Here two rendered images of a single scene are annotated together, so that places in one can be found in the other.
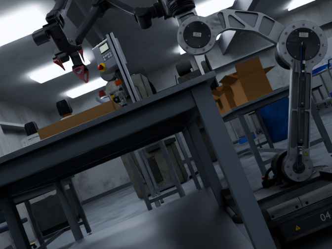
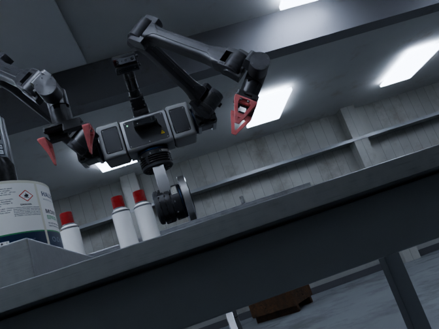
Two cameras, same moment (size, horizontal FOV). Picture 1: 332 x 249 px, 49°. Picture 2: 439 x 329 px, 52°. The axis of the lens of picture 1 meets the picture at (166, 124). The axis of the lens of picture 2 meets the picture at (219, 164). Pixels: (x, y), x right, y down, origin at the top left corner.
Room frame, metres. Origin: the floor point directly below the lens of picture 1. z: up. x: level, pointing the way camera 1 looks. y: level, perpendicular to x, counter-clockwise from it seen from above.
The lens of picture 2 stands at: (1.87, 1.50, 0.78)
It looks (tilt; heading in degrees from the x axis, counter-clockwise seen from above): 14 degrees up; 263
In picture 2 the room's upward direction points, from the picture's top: 19 degrees counter-clockwise
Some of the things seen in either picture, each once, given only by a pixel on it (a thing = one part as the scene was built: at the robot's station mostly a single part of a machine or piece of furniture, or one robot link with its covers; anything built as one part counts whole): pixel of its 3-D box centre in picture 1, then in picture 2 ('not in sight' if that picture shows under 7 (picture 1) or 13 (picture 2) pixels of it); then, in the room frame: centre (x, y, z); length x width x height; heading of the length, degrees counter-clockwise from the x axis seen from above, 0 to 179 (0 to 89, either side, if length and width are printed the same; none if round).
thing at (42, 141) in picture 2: (83, 75); (56, 147); (2.13, 0.34, 1.25); 0.07 x 0.07 x 0.09; 0
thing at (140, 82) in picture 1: (145, 123); not in sight; (6.62, 0.35, 1.23); 1.26 x 1.08 x 2.46; 89
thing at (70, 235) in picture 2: not in sight; (74, 249); (2.17, 0.27, 0.98); 0.05 x 0.05 x 0.20
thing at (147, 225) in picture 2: (108, 107); (147, 225); (1.96, 0.26, 0.98); 0.05 x 0.05 x 0.20
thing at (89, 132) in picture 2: (80, 72); (81, 140); (2.06, 0.34, 1.25); 0.07 x 0.07 x 0.09; 0
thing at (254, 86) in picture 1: (248, 82); not in sight; (3.70, -0.95, 0.97); 0.51 x 0.42 x 0.37; 95
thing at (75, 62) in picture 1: (77, 62); (62, 120); (2.09, 0.34, 1.32); 0.10 x 0.07 x 0.07; 0
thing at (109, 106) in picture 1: (87, 123); not in sight; (1.30, 0.26, 0.85); 0.30 x 0.26 x 0.04; 0
